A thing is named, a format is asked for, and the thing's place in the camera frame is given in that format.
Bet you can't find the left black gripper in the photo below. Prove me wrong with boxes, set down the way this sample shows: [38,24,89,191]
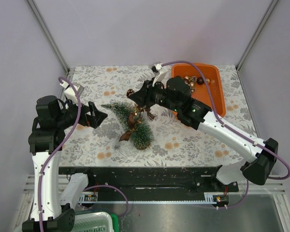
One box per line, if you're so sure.
[56,96,107,129]

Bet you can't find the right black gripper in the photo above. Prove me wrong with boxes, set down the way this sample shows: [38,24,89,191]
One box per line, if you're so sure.
[129,77,180,113]

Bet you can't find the brown ribbon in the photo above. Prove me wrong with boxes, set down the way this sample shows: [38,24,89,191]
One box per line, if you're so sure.
[143,107,155,120]

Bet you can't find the brown ribbon bow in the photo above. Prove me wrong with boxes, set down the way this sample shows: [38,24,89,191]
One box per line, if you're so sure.
[119,113,141,141]

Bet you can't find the clear led battery box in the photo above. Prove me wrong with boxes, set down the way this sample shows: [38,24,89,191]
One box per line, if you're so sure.
[114,141,121,149]

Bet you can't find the small green christmas tree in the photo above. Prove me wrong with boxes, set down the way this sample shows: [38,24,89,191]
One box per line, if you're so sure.
[101,101,154,150]

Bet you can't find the orange plastic bin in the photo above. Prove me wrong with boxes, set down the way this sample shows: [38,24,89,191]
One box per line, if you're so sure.
[171,63,226,117]

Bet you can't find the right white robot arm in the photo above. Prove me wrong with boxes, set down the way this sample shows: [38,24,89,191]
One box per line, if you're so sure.
[127,76,278,191]

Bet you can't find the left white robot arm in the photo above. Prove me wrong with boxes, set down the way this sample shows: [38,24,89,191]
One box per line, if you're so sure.
[21,95,108,232]

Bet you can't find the floral patterned table mat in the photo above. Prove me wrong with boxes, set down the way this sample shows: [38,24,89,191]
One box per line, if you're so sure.
[58,64,264,168]

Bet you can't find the dark brown bauble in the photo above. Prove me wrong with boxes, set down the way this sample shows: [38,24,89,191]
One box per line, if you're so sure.
[196,77,204,85]

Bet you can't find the green plastic basket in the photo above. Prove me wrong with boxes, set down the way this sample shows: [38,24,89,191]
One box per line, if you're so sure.
[110,214,119,232]

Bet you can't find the white plastic basket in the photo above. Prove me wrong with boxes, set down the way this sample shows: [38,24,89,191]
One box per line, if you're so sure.
[72,212,114,232]

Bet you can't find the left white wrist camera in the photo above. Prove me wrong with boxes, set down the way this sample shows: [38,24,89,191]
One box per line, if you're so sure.
[60,81,84,104]

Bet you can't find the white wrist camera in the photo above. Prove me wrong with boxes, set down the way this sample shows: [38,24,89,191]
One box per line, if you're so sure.
[60,81,84,104]
[151,63,168,86]

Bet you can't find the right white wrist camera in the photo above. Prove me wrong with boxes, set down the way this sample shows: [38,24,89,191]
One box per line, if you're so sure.
[151,63,168,86]

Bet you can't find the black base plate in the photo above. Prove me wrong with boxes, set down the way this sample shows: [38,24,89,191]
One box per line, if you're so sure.
[59,167,239,197]

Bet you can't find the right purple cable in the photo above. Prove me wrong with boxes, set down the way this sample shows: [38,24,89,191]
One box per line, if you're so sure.
[161,60,290,209]

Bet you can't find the white slotted cable duct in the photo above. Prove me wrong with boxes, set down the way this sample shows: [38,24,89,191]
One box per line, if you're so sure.
[78,189,216,204]

